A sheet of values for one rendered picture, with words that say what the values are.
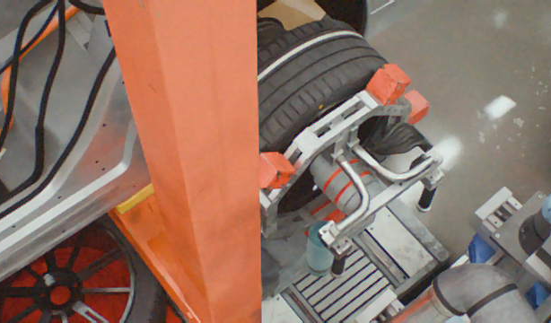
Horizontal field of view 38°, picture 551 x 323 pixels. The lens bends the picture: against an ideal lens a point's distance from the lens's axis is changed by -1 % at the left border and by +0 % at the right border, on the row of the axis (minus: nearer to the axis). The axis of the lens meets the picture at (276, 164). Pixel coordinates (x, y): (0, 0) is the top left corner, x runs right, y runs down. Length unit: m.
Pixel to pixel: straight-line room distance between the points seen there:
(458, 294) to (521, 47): 2.31
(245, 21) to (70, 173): 1.19
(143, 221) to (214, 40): 1.46
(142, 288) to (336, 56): 0.98
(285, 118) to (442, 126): 1.50
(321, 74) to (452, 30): 1.72
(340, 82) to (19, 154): 1.02
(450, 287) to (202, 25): 0.84
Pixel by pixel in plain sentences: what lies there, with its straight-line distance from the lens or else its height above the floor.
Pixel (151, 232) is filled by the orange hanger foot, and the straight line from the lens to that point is 2.51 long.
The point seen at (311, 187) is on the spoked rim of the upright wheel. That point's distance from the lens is 2.63.
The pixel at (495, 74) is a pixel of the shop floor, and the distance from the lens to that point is 3.73.
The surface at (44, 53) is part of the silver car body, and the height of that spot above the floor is 1.02.
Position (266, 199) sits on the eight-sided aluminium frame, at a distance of 2.21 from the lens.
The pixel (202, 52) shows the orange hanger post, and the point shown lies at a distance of 1.13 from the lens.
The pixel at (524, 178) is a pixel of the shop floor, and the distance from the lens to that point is 3.49.
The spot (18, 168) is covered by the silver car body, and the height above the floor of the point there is 0.79.
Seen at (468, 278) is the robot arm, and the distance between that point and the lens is 1.67.
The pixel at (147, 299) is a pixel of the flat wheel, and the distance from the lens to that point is 2.62.
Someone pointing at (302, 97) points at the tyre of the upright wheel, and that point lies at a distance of 2.13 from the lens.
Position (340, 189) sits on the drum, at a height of 0.90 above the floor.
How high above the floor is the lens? 2.96
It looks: 62 degrees down
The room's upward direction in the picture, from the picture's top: 1 degrees clockwise
